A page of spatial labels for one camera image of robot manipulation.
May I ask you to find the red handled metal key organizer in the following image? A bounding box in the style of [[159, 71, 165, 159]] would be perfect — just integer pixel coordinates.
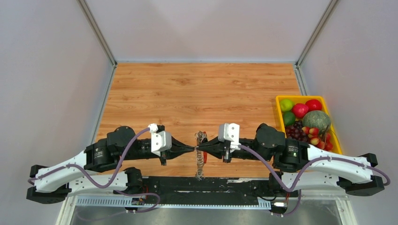
[[195, 131, 207, 180]]

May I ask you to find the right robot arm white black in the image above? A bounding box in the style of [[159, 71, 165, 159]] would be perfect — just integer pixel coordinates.
[[197, 123, 391, 196]]

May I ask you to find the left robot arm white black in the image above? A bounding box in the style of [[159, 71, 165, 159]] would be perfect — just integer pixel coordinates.
[[26, 124, 194, 204]]

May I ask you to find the purple grape bunch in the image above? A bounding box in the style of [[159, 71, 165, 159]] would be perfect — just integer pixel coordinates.
[[285, 120, 310, 143]]

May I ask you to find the dark green lime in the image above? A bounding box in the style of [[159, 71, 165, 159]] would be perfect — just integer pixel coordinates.
[[282, 111, 296, 127]]

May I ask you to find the light green apple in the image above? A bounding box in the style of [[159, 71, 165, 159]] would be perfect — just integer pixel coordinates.
[[279, 99, 295, 112]]

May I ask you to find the red apple left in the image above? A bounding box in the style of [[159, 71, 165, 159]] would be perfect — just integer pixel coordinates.
[[291, 103, 309, 119]]

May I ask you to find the red apple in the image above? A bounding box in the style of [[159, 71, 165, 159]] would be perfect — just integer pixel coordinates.
[[291, 103, 309, 119], [305, 99, 323, 112]]

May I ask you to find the small red peaches cluster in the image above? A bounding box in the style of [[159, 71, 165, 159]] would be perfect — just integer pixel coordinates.
[[301, 127, 334, 152]]

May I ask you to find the green netted melon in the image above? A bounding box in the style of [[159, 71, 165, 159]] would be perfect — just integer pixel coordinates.
[[302, 110, 331, 133]]

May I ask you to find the red apple right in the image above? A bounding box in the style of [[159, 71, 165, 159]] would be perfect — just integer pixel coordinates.
[[305, 99, 323, 112]]

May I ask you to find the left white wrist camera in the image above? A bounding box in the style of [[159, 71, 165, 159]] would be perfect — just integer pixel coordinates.
[[148, 123, 172, 157]]

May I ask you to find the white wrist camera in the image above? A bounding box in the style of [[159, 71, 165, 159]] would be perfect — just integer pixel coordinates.
[[148, 123, 172, 157], [218, 123, 240, 151]]

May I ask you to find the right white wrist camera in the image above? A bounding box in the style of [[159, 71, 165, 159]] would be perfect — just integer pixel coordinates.
[[218, 123, 240, 151]]

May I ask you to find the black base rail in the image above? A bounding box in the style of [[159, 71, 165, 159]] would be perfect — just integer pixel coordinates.
[[124, 176, 287, 206]]

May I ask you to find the slotted white cable duct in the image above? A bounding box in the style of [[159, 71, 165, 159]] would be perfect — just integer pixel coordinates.
[[77, 196, 272, 210]]

